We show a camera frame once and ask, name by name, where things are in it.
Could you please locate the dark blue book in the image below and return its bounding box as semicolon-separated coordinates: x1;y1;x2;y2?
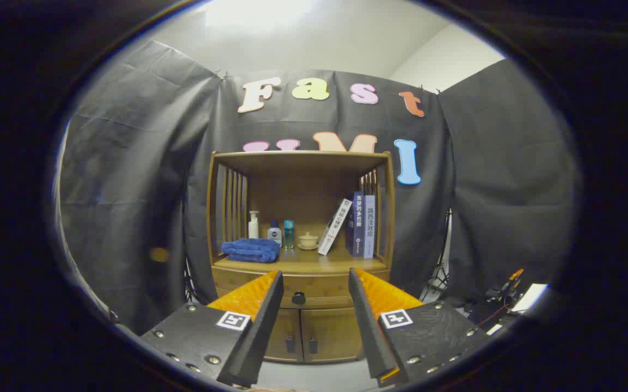
346;191;365;258

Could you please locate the pale blue book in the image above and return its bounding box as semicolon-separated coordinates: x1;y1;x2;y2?
363;194;376;259

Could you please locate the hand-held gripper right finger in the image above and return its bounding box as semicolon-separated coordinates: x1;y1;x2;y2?
348;267;493;388

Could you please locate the white sheet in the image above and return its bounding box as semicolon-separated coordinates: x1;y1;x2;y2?
513;283;549;314

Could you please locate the wooden cabinet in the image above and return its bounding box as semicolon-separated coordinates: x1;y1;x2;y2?
206;150;396;364

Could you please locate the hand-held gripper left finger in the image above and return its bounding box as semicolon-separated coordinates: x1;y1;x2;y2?
140;270;285;388

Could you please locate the wooden drawer with black knob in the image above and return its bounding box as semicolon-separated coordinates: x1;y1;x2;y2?
213;268;392;310

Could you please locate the blue folded towel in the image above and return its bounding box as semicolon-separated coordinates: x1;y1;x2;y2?
221;238;281;264

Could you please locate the wooden countertop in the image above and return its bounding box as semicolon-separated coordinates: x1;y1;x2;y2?
212;242;392;275

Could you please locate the wooden cabinet door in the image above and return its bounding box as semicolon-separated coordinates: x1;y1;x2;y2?
300;308;365;363
263;308;303;363

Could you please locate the black device with orange tip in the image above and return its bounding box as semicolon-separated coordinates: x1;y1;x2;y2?
464;268;527;327

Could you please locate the white book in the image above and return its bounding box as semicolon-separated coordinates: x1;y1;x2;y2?
318;198;353;256

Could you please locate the black light stand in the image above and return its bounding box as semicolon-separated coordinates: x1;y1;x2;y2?
183;256;200;303
420;210;453;303

